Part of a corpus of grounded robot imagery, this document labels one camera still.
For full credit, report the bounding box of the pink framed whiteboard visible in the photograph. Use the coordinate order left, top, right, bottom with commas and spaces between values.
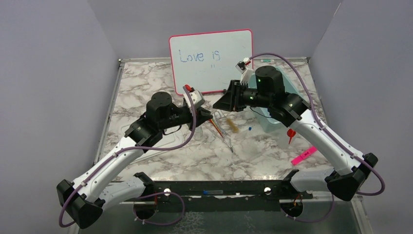
169, 29, 253, 96

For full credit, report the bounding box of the white bin lid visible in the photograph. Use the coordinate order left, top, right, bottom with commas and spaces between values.
117, 123, 185, 164

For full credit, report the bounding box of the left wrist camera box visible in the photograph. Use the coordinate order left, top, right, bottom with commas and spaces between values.
184, 84, 205, 109

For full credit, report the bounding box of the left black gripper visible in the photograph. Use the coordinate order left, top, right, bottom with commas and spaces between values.
159, 106, 213, 131

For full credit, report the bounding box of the red yellow pipette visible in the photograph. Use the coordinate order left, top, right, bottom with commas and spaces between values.
209, 119, 224, 138

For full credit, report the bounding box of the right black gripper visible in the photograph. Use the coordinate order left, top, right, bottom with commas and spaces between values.
213, 80, 272, 113

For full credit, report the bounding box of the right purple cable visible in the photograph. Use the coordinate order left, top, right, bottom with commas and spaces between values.
248, 53, 386, 196

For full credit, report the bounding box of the purple cable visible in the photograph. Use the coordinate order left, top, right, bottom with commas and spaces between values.
248, 53, 386, 196
58, 87, 197, 228

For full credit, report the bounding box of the red plastic funnel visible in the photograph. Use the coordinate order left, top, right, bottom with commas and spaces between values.
286, 129, 296, 145

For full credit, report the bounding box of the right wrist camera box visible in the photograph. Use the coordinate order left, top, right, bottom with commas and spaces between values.
235, 57, 254, 84

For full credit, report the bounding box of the pink highlighter marker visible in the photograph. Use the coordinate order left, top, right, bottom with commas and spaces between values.
291, 146, 317, 166

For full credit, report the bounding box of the brown test tube brush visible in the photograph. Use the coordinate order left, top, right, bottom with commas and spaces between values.
226, 118, 239, 133

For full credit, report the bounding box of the black front mounting rail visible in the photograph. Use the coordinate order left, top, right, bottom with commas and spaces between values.
131, 172, 313, 223

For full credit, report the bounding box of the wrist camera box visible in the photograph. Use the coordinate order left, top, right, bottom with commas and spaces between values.
184, 84, 205, 109
235, 57, 254, 84

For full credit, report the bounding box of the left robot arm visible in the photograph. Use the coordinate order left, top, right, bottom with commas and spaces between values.
56, 88, 213, 229

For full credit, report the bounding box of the teal plastic bin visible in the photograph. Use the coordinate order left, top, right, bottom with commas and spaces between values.
253, 65, 302, 133

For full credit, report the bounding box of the small glass beaker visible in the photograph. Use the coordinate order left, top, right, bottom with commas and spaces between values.
192, 125, 204, 141

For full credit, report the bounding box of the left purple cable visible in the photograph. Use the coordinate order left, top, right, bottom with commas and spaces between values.
58, 87, 197, 228

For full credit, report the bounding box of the clear plastic flask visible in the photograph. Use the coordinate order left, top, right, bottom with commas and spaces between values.
277, 129, 290, 149

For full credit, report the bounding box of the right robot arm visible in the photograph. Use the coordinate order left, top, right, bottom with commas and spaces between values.
213, 65, 378, 201

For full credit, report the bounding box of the metal test tube clamp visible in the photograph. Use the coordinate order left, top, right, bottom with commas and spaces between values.
213, 110, 234, 153

